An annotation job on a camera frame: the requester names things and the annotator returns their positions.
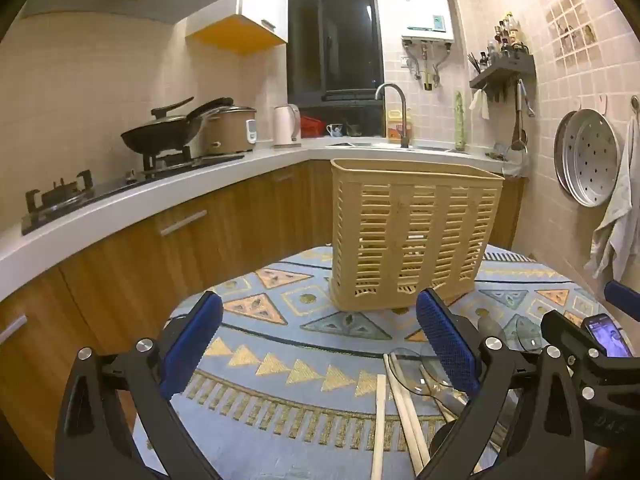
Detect metal heater pipes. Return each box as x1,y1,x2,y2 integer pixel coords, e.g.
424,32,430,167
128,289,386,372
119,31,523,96
405,42,453,92

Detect white kitchen countertop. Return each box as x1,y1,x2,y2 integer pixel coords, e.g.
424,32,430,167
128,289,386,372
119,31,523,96
0,137,526,301

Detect white yellow wall cabinet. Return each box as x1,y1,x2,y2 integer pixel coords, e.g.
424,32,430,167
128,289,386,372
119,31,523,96
185,0,290,57

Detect white hanging rag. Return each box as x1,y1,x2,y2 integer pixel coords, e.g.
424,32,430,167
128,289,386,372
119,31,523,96
470,87,491,121

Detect white electric kettle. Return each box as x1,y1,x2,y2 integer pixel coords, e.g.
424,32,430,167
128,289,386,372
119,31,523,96
272,104,302,148

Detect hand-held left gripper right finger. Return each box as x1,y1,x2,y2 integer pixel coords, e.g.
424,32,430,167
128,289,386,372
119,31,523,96
415,288,587,480

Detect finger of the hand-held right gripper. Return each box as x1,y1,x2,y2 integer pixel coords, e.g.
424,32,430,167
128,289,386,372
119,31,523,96
541,309,640,447
603,280,640,322

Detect beige rice cooker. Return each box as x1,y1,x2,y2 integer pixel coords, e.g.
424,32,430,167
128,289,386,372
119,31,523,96
200,105,258,156

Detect grey hanging towel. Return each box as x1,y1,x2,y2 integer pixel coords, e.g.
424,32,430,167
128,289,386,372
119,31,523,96
585,115,640,281

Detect white water heater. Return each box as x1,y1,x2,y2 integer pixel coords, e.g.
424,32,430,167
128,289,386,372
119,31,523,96
391,0,456,45

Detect perforated metal steamer tray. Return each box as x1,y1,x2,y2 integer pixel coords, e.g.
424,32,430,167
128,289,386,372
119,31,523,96
562,107,621,208

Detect hanging metal ladle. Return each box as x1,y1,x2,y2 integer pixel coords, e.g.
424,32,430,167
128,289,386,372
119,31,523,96
510,79,536,153

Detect dark kitchen window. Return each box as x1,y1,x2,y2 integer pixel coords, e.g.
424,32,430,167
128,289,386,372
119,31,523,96
287,0,386,108

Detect black wok lid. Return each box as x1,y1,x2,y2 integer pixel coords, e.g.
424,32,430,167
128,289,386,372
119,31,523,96
150,96,201,126

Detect steel sink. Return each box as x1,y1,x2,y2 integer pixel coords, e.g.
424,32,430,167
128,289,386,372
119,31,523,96
325,141,461,153

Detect blue patterned tablecloth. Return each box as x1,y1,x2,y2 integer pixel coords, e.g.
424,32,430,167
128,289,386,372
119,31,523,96
127,244,631,480

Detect green loofah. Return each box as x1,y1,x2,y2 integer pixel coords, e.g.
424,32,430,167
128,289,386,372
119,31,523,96
454,91,468,153

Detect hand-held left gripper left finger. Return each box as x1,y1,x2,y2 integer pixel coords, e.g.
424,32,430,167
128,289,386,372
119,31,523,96
54,290,224,480

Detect dark wall shelf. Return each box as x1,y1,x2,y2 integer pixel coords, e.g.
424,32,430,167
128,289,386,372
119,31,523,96
469,55,537,92

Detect beige slotted utensil basket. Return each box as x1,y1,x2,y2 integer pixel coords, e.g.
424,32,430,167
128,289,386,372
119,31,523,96
328,158,505,313

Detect black wok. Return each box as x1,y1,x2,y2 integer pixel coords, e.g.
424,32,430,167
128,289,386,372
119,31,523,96
120,97,235,156

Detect round metal tray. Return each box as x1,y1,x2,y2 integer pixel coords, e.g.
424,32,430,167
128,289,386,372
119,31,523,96
552,110,581,197

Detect row of seasoning bottles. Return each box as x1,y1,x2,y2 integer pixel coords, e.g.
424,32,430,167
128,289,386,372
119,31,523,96
492,10,531,58

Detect black smartphone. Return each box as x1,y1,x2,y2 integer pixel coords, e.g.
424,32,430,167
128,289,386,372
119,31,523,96
581,312,633,359

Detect black gas stove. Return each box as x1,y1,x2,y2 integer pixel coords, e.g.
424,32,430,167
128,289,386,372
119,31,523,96
20,152,246,236

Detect clear plastic spoon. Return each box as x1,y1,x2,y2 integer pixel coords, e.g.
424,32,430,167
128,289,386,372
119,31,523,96
502,312,546,353
389,346,473,411

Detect curved metal faucet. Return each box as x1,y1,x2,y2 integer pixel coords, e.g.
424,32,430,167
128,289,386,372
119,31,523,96
375,82,412,150

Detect yellow oil bottle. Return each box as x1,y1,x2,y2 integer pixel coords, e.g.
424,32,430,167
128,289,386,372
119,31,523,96
385,107,413,142

